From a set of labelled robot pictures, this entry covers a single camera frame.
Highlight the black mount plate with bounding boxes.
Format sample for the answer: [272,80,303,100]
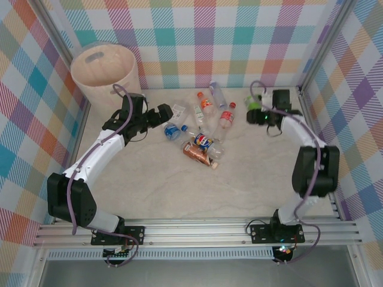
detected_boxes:
[90,225,147,246]
[250,223,306,245]

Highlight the left control board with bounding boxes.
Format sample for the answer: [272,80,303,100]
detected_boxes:
[102,245,132,258]

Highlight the clear bottle green label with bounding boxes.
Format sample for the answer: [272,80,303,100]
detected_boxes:
[193,104,212,135]

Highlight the clear bottle white label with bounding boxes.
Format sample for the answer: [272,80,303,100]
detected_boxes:
[170,103,195,122]

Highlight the red label cola bottle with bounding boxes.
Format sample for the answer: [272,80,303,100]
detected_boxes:
[212,102,237,141]

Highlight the right aluminium frame post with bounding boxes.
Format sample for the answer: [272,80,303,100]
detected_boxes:
[299,0,358,90]

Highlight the right aluminium floor rail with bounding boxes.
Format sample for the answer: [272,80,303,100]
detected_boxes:
[298,86,345,222]

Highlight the white slotted cable tray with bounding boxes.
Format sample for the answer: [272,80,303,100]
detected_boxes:
[47,247,275,261]

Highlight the left black mount plate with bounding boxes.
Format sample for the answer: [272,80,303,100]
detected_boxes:
[90,225,147,246]

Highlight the right control board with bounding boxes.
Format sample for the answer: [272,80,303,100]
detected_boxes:
[274,244,293,261]

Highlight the right black mount plate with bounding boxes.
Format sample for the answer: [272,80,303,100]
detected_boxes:
[250,223,306,245]

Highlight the clear bottle purple cap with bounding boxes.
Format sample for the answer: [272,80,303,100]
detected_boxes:
[208,81,227,109]

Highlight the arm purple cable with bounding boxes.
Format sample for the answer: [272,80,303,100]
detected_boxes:
[250,80,321,265]
[68,84,141,267]

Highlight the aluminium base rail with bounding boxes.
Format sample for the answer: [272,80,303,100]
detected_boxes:
[33,218,362,248]

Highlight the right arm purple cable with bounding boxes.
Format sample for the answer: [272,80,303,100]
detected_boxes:
[250,80,321,265]

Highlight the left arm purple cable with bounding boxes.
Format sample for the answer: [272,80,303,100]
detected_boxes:
[68,84,141,267]

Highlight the blue label water bottle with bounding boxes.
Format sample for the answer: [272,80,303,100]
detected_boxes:
[163,122,183,141]

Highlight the Pepsi label plastic bottle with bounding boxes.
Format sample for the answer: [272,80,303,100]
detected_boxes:
[193,133,226,159]

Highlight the brown label drink bottle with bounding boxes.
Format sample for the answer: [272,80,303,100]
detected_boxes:
[183,142,219,171]

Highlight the clear bottle blue cap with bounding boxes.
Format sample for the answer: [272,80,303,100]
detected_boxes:
[180,124,210,141]

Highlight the control board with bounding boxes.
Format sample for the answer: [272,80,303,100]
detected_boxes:
[274,244,293,261]
[102,245,132,258]

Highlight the orange soda bottle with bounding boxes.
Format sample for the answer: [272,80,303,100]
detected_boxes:
[196,91,217,116]

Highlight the green label plastic bottle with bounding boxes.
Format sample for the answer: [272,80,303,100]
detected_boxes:
[244,94,263,111]

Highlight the beige plastic bin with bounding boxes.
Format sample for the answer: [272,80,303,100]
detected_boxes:
[71,44,144,122]

